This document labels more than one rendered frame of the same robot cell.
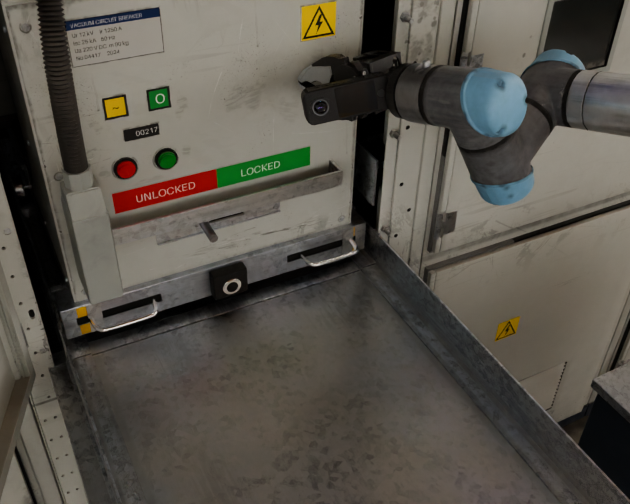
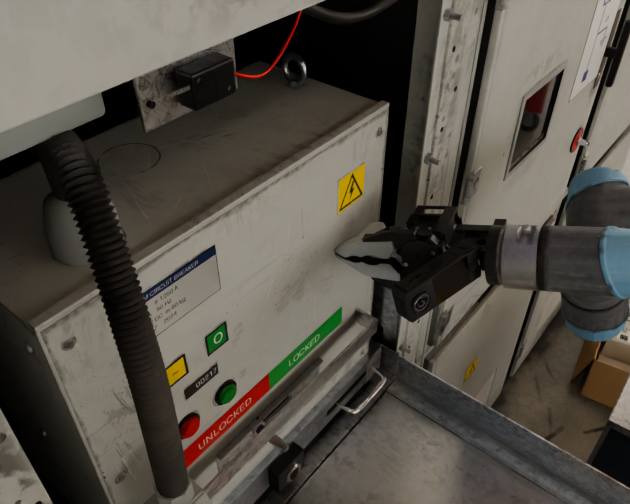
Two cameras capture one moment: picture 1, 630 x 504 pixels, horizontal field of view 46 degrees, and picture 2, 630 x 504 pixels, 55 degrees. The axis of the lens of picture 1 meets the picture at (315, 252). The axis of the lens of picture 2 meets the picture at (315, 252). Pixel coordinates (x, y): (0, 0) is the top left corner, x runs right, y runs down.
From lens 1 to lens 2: 55 cm
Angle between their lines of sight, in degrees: 18
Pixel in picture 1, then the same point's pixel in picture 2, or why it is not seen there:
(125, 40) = (182, 297)
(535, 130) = not seen: hidden behind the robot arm
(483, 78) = (624, 246)
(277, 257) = (319, 418)
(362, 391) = not seen: outside the picture
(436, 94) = (564, 267)
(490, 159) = (613, 312)
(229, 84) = (279, 287)
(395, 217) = (409, 333)
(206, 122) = (259, 335)
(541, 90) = (614, 218)
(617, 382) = (627, 415)
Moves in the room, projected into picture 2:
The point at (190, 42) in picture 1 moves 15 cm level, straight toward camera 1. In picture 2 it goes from (244, 265) to (322, 355)
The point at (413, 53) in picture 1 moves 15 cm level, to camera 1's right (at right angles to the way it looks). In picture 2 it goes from (431, 188) to (517, 166)
